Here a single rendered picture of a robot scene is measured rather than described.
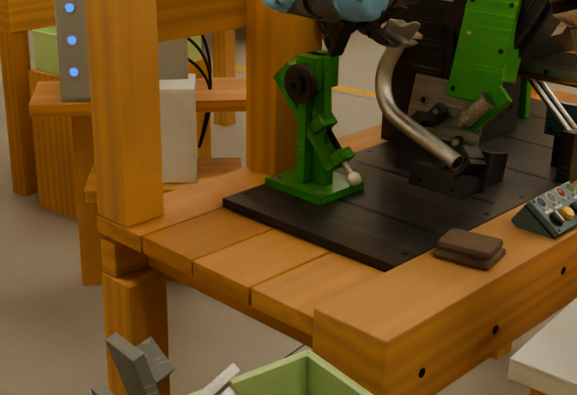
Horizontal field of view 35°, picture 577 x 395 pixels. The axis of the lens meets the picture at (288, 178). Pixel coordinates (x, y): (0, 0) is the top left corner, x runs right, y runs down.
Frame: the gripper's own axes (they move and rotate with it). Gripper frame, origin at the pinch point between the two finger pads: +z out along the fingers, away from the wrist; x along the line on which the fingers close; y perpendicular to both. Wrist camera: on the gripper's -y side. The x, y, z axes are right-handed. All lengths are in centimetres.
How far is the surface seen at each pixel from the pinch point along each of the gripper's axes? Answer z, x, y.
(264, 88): -0.2, 9.2, -33.8
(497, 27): 21.7, -2.3, 7.2
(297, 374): -52, -57, -7
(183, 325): 69, 5, -158
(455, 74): 21.6, -4.8, -5.1
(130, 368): -88, -57, 9
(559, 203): 19.5, -38.6, 2.0
